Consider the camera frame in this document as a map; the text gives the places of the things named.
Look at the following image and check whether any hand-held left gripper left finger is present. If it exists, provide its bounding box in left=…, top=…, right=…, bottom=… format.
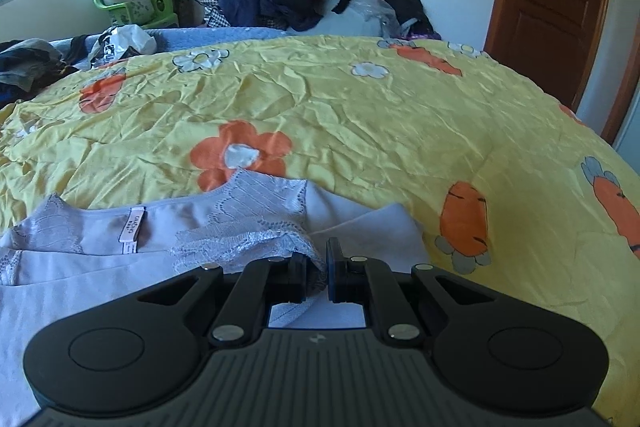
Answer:
left=132, top=252, right=316, bottom=349

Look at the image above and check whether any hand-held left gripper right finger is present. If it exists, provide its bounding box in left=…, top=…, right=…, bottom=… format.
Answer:
left=325, top=237, right=502, bottom=349

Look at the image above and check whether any lilac lace-trimmed top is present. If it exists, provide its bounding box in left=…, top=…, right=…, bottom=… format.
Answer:
left=0, top=167, right=432, bottom=427

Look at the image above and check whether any pile of dark clothes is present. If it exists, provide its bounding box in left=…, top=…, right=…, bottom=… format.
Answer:
left=0, top=37, right=91, bottom=108

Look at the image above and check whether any yellow carrot print blanket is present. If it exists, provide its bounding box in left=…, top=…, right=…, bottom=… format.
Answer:
left=0, top=34, right=640, bottom=427

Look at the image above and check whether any clear plastic bag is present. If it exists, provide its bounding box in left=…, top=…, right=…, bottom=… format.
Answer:
left=347, top=0, right=402, bottom=39

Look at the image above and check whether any light blue knit blanket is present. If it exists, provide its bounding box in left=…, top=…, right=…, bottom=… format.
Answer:
left=49, top=25, right=302, bottom=56

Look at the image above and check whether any black backpack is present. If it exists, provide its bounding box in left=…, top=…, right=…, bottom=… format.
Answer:
left=377, top=0, right=437, bottom=40

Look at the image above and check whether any houndstooth cloth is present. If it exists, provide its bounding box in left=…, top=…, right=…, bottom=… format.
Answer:
left=192, top=0, right=232, bottom=28

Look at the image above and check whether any white plastic bag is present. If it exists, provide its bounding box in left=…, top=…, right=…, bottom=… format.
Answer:
left=88, top=24, right=157, bottom=68

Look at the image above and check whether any green plastic chair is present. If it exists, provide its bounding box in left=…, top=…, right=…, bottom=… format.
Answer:
left=92, top=0, right=180, bottom=30

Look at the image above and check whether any brown wooden door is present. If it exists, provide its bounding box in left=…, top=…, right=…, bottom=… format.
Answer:
left=483, top=0, right=616, bottom=113

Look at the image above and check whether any brown wooden door frame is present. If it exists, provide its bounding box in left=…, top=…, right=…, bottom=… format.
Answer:
left=572, top=0, right=640, bottom=144

